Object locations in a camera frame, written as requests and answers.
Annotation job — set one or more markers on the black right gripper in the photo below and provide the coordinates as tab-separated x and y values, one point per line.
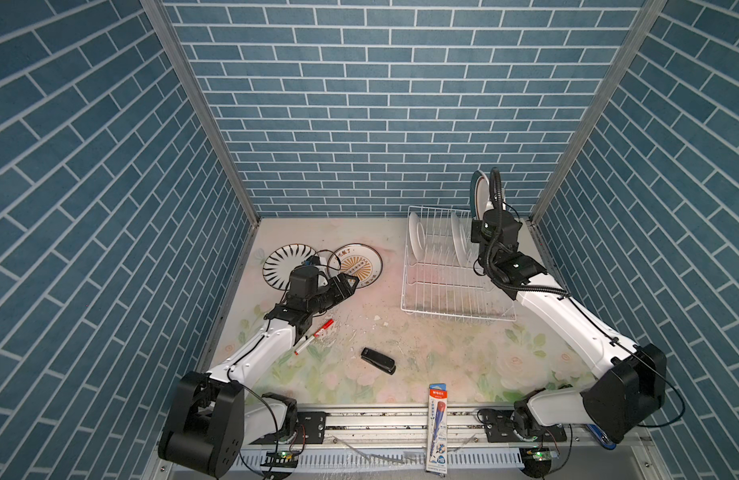
478	225

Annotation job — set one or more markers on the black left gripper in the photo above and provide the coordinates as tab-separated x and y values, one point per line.
345	291

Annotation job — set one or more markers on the blue striped white plate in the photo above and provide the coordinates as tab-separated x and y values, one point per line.
278	265

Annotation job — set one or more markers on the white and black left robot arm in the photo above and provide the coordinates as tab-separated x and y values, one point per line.
214	414

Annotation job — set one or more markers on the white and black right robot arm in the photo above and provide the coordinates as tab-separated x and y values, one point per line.
630	380

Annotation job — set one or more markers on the red and white marker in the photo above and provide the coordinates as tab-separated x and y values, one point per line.
301	346

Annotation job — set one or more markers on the black stapler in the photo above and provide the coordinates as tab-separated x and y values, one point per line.
378	360

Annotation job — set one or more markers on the blue and black handheld tool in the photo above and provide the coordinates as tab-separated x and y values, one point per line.
601	437

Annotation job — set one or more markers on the white wire dish rack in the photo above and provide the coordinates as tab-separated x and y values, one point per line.
439	287

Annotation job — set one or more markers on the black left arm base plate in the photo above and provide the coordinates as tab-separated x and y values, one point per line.
304	427

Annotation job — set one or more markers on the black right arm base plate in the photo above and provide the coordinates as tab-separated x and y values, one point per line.
502	426

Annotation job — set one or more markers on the aluminium front rail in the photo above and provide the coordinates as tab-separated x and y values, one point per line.
393	426

